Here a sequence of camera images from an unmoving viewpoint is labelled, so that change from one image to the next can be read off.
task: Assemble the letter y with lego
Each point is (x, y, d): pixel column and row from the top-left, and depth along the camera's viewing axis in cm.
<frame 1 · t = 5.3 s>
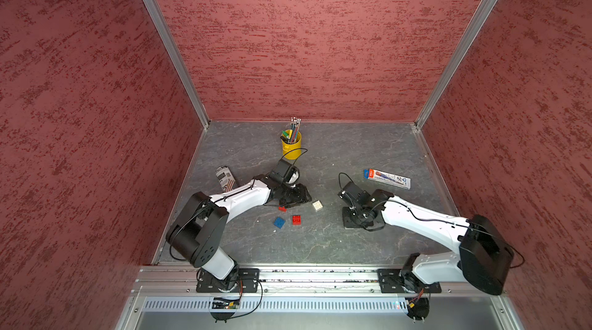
left hand: (305, 204, 86), fingers open
right hand: (348, 226, 83), fingers open
yellow pen cup: (293, 153, 105), point 5 cm above the table
pens bundle in cup: (290, 136, 102), point 12 cm above the table
white blue red flat box: (388, 178, 100), point 2 cm above the table
red lego brick lower: (296, 220, 88), on the table
blue small lego brick: (279, 222, 87), point 2 cm above the table
white lego brick centre: (317, 205, 91), point 2 cm above the table
small striped can: (226, 178, 97), point 4 cm above the table

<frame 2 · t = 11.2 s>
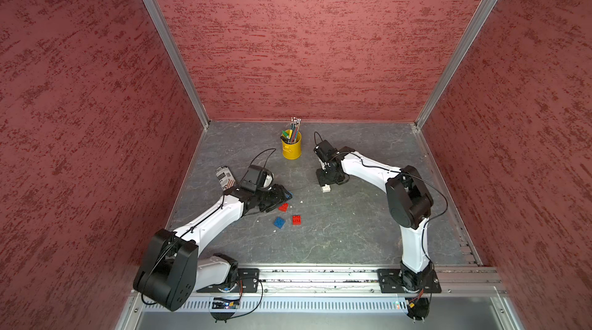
left hand: (286, 203, 84), fingers open
right hand: (326, 183, 95), fingers open
white lego brick centre: (326, 188, 94), point 5 cm above the table
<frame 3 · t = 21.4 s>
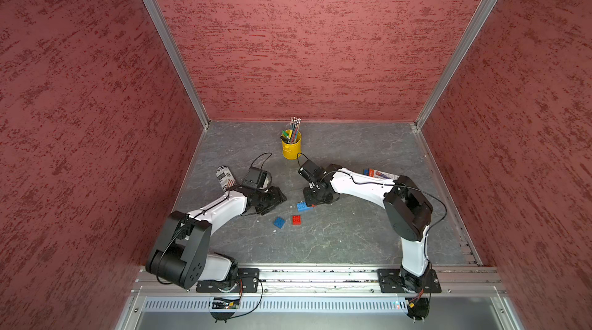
left hand: (281, 206, 88), fingers open
right hand: (312, 205, 89), fingers open
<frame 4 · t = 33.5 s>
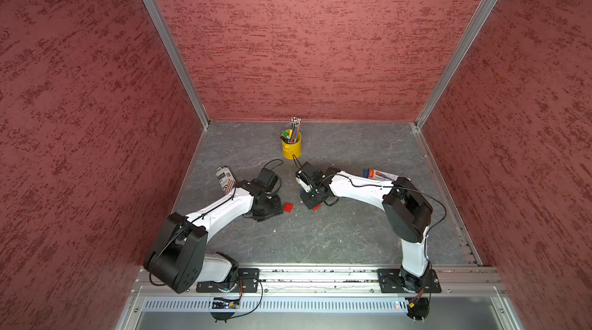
left hand: (276, 217, 85), fingers open
right hand: (311, 204, 90), fingers open
red lego brick lower: (288, 207, 91), point 2 cm above the table
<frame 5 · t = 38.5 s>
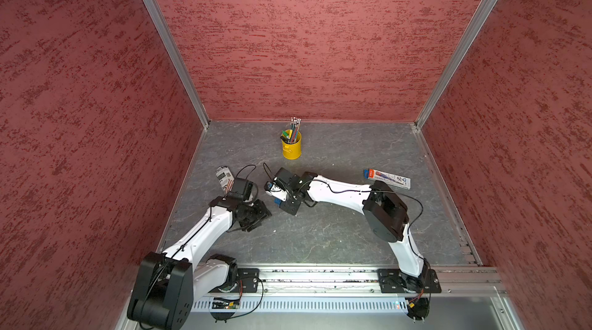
left hand: (267, 222, 83), fingers open
right hand: (290, 206, 89), fingers open
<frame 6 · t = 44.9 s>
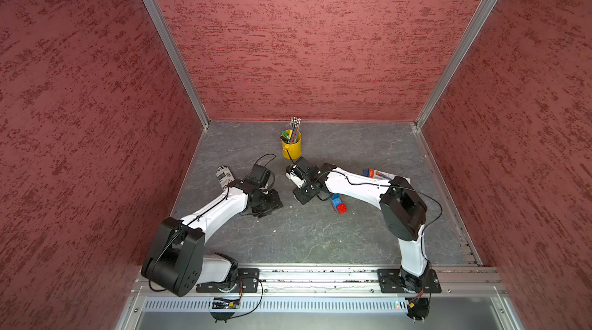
left hand: (277, 212, 85), fingers open
right hand: (302, 198, 90), fingers open
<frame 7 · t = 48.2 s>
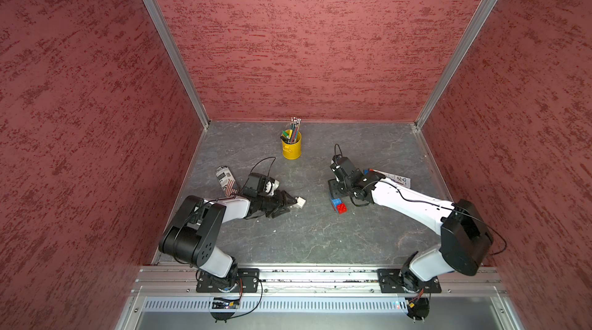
left hand: (293, 209, 88), fingers open
right hand: (336, 189, 87), fingers open
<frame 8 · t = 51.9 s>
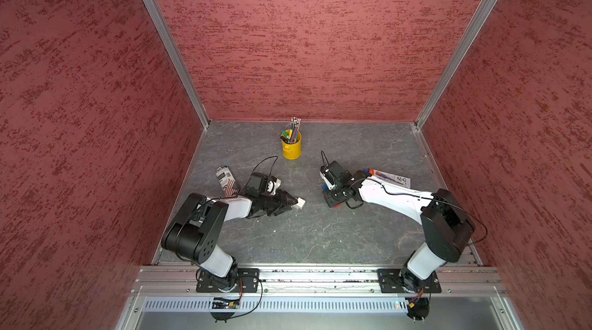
left hand: (293, 208, 89), fingers open
right hand: (330, 201, 88), fingers open
